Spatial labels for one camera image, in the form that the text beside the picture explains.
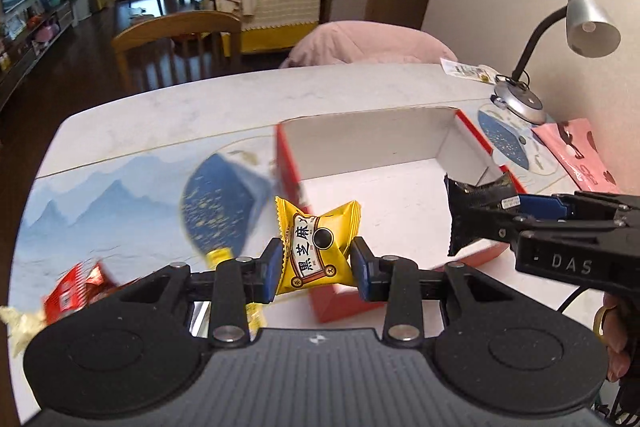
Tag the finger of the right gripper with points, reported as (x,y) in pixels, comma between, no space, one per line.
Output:
(543,207)

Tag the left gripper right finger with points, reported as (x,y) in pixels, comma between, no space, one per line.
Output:
(402,286)

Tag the pink patterned bag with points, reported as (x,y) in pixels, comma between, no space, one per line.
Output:
(572,143)

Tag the silver desk lamp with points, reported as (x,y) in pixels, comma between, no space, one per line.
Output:
(581,27)

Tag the black snack packet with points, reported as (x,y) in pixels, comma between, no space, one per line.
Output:
(476,212)

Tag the yellow sesame snack packet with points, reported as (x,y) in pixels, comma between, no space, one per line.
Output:
(315,248)

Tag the pale gold snack packet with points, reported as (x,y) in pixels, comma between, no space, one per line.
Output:
(22,327)

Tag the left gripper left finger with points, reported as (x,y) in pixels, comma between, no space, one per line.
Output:
(236,292)

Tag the red snack bag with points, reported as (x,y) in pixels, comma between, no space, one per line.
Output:
(85,283)

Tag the tv cabinet shelf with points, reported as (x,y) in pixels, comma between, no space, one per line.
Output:
(31,44)

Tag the wooden dining chair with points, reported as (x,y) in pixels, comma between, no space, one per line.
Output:
(178,48)

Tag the blue mountain table mat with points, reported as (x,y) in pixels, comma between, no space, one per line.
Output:
(139,212)

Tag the white paper label packet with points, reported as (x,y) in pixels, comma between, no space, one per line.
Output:
(480,73)

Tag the right hand with ring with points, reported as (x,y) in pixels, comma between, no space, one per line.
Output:
(609,327)

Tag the red white cardboard box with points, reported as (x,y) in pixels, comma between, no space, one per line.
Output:
(394,163)

